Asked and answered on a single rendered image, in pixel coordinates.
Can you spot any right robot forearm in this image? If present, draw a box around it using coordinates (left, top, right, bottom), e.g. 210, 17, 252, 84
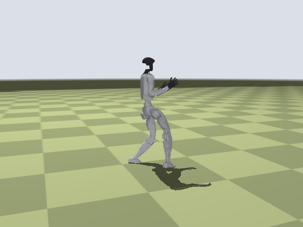
151, 86, 169, 96

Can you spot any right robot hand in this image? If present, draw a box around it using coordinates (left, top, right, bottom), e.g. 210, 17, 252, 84
164, 77, 178, 89

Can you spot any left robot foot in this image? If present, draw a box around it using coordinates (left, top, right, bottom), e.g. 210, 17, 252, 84
128, 157, 142, 163

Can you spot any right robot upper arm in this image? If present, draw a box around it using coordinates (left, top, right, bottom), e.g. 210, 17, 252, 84
146, 75, 154, 98

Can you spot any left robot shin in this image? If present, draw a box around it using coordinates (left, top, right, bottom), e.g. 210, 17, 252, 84
133, 140, 154, 159

